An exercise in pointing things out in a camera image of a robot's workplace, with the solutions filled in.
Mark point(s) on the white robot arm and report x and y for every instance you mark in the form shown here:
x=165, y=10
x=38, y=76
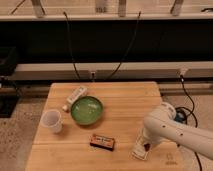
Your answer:
x=160, y=123

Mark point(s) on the white rectangular bar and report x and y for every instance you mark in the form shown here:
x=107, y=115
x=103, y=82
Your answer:
x=78, y=92

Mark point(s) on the green bowl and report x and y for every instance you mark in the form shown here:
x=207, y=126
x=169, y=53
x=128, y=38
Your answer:
x=86, y=110

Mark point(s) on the small white cube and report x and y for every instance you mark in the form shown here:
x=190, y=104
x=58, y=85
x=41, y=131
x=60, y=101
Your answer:
x=65, y=108

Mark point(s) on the orange and black box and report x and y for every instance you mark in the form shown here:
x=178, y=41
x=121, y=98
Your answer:
x=102, y=142

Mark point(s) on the translucent plastic cup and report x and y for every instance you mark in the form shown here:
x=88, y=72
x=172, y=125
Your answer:
x=51, y=119

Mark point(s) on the white wall plug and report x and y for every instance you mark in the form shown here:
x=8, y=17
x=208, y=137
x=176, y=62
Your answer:
x=92, y=75

